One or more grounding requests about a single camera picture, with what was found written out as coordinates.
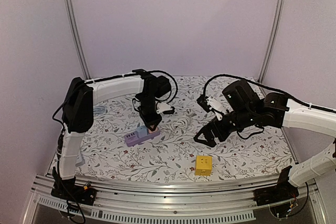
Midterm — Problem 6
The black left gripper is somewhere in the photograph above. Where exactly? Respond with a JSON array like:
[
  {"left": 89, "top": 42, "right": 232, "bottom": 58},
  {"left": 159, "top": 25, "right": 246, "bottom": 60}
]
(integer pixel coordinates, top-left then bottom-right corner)
[{"left": 138, "top": 94, "right": 163, "bottom": 132}]

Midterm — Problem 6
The pink plug adapter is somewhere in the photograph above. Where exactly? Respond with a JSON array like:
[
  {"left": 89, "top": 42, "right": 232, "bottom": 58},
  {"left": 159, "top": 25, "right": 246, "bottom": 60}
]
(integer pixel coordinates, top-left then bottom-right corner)
[{"left": 148, "top": 128, "right": 158, "bottom": 134}]

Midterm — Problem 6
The blue plug adapter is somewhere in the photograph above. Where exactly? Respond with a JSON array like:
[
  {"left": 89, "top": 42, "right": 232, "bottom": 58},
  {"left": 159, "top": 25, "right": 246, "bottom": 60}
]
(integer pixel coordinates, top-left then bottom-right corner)
[{"left": 136, "top": 126, "right": 148, "bottom": 138}]

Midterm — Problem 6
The purple power strip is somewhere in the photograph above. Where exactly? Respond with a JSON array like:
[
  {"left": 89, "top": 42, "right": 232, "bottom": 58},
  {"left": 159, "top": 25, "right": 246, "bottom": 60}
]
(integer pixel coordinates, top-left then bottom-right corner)
[{"left": 124, "top": 126, "right": 160, "bottom": 147}]

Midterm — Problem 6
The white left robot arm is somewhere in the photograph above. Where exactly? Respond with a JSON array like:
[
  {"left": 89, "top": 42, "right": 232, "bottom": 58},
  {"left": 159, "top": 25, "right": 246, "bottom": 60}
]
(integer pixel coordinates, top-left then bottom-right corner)
[{"left": 55, "top": 69, "right": 178, "bottom": 200}]

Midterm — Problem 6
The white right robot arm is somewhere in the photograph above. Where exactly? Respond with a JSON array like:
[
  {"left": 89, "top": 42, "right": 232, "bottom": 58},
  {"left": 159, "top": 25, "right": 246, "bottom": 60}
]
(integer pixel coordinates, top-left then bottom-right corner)
[{"left": 194, "top": 74, "right": 335, "bottom": 201}]

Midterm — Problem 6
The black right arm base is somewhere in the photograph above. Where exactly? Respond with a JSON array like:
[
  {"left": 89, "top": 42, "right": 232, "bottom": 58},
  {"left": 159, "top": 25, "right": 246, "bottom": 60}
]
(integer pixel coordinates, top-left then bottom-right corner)
[{"left": 253, "top": 166, "right": 299, "bottom": 206}]

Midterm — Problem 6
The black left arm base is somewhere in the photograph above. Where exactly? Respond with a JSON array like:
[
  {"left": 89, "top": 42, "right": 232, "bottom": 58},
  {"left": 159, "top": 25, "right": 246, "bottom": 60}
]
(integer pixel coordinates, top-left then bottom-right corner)
[{"left": 51, "top": 177, "right": 97, "bottom": 206}]

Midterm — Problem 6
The yellow cube socket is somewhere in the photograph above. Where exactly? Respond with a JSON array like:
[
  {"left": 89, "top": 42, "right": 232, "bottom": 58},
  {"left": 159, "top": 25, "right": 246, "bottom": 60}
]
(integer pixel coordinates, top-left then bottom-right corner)
[{"left": 195, "top": 156, "right": 213, "bottom": 176}]

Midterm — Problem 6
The floral patterned table mat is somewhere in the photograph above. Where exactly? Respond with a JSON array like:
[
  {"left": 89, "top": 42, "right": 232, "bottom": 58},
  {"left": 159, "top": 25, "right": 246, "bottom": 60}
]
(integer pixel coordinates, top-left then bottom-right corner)
[{"left": 75, "top": 76, "right": 295, "bottom": 184}]

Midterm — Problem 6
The light blue power strip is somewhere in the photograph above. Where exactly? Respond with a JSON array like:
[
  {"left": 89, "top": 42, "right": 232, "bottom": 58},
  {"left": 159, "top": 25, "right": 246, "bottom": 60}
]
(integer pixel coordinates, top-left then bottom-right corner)
[{"left": 76, "top": 153, "right": 85, "bottom": 167}]

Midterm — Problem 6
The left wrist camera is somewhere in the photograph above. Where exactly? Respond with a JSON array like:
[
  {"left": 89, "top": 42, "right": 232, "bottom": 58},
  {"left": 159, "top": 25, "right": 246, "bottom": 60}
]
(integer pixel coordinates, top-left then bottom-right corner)
[{"left": 156, "top": 102, "right": 175, "bottom": 114}]

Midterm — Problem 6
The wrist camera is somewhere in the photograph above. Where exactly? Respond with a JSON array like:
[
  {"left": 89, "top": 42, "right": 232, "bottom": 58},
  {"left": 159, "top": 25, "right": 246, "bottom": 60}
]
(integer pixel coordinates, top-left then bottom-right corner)
[
  {"left": 156, "top": 102, "right": 175, "bottom": 114},
  {"left": 196, "top": 94, "right": 226, "bottom": 121}
]

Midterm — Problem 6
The white coiled power cord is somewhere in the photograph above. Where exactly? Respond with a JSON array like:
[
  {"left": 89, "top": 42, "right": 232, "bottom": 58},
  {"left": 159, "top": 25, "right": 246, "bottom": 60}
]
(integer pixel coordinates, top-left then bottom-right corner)
[{"left": 160, "top": 115, "right": 192, "bottom": 131}]

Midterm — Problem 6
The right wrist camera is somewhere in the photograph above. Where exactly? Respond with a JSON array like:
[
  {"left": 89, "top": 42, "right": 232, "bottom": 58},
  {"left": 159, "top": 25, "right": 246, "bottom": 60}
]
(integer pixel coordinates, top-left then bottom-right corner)
[{"left": 196, "top": 94, "right": 226, "bottom": 121}]

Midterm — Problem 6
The left aluminium frame post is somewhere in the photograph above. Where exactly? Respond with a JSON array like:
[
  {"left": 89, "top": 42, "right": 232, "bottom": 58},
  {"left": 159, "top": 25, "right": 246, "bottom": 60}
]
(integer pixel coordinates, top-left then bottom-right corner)
[{"left": 64, "top": 0, "right": 91, "bottom": 79}]

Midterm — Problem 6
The aluminium frame post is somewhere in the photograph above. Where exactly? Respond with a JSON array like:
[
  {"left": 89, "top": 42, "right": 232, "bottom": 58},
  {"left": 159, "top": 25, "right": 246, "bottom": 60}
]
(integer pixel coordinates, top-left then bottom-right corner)
[
  {"left": 64, "top": 0, "right": 91, "bottom": 79},
  {"left": 258, "top": 0, "right": 285, "bottom": 83}
]

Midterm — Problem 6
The right aluminium frame post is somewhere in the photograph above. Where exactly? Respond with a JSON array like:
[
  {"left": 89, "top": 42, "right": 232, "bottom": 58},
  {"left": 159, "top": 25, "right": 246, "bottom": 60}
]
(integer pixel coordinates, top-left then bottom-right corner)
[{"left": 258, "top": 0, "right": 285, "bottom": 83}]

